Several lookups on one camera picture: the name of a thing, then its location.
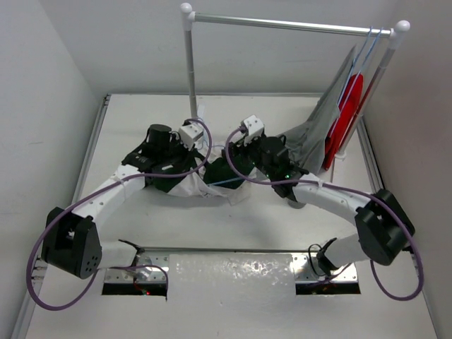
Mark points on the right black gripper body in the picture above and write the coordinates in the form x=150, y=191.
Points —
x=251, y=152

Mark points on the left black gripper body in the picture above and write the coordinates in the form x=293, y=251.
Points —
x=175, y=154

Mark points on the light blue hanger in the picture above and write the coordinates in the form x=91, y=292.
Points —
x=216, y=171

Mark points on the green and white t shirt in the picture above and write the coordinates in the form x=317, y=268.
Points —
x=193, y=186

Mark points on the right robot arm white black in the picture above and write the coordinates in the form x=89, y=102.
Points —
x=383, y=229

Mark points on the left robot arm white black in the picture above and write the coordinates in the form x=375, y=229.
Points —
x=73, y=241

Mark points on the grey t shirt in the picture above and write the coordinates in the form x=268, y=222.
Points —
x=306, y=142

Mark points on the blue hanger with grey shirt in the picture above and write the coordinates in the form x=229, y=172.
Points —
x=354, y=61

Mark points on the blue hanger with red shirt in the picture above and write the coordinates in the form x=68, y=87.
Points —
x=364, y=63

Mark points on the red t shirt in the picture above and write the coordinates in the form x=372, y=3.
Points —
x=348, y=106

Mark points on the white metal clothes rack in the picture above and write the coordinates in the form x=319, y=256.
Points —
x=394, y=35

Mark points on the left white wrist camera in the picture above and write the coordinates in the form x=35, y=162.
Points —
x=190, y=134

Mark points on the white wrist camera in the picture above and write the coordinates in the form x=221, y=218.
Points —
x=190, y=134
x=252, y=128

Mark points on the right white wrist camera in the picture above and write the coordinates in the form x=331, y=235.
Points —
x=252, y=128

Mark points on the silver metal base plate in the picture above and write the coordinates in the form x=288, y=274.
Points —
x=155, y=266

